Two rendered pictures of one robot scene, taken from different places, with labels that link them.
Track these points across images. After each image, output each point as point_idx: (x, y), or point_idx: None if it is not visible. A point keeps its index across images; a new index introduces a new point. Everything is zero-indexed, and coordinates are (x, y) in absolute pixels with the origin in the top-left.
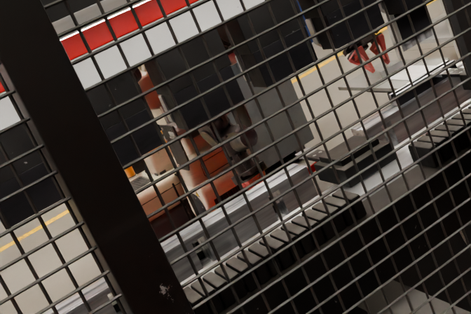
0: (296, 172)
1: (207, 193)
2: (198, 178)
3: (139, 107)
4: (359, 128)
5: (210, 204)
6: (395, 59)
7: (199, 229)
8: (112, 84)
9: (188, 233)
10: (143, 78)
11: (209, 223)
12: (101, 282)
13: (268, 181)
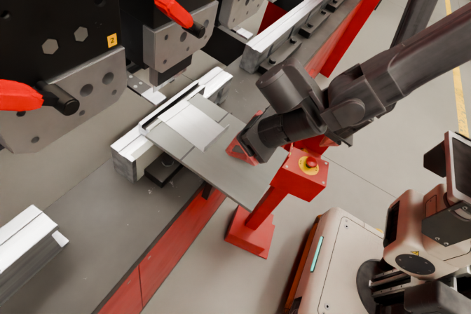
0: (250, 41)
1: (405, 192)
2: (427, 194)
3: None
4: (223, 73)
5: (399, 197)
6: (230, 195)
7: (282, 18)
8: None
9: (287, 18)
10: None
11: (280, 20)
12: (309, 6)
13: (267, 41)
